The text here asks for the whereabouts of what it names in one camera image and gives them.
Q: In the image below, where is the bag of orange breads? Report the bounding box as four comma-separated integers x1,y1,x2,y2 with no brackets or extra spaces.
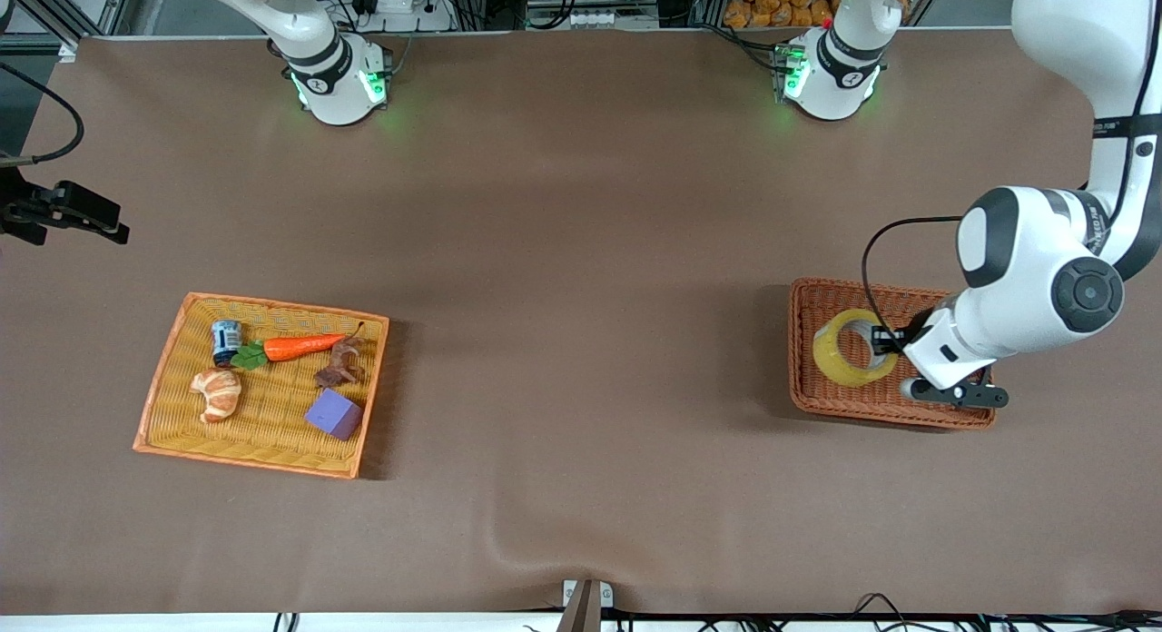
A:
724,0,836,29

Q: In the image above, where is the black floor cable bundle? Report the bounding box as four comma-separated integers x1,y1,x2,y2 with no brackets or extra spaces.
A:
617,594,1162,632

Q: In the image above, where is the small blue can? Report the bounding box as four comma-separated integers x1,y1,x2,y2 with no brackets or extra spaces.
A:
211,320,246,368

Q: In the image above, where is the purple block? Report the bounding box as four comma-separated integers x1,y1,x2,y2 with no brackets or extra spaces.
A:
304,389,364,442

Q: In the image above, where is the aluminium frame profile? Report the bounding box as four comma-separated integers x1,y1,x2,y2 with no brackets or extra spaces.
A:
0,0,137,63

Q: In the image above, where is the toy croissant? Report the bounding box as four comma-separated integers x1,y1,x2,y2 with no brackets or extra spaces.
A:
189,367,244,424

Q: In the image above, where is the orange wicker tray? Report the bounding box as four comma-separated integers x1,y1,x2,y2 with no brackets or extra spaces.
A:
133,291,391,480

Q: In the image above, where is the yellow tape roll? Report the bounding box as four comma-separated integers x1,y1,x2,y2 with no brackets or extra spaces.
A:
812,308,900,389

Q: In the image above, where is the white power strip with plugs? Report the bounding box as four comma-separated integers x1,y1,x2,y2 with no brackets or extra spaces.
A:
350,0,457,32

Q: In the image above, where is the orange toy carrot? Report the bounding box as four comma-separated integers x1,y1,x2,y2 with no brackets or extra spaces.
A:
230,332,353,371

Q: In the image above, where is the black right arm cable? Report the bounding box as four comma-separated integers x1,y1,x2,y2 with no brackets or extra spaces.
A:
0,63,85,166

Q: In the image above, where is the brown wicker basket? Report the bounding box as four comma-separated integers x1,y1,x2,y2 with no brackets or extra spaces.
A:
786,278,998,430

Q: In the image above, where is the metal table edge bracket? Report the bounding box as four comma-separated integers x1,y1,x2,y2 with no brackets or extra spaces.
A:
556,578,615,632

